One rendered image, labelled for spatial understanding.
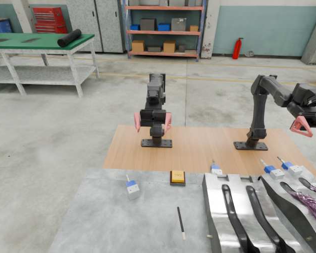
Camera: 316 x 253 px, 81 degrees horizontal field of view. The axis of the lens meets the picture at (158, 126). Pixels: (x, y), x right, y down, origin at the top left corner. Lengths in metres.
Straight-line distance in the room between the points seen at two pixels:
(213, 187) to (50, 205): 1.59
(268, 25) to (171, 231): 5.99
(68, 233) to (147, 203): 0.34
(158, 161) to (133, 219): 0.36
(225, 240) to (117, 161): 0.68
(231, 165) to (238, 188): 0.24
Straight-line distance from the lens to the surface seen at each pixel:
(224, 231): 0.78
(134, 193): 0.92
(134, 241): 0.87
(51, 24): 6.55
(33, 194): 2.27
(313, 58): 6.55
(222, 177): 0.99
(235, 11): 6.09
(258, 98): 1.20
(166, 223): 0.89
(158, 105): 0.73
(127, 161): 1.11
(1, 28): 7.73
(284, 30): 6.56
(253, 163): 1.22
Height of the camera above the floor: 1.60
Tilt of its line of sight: 36 degrees down
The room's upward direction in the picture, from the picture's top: straight up
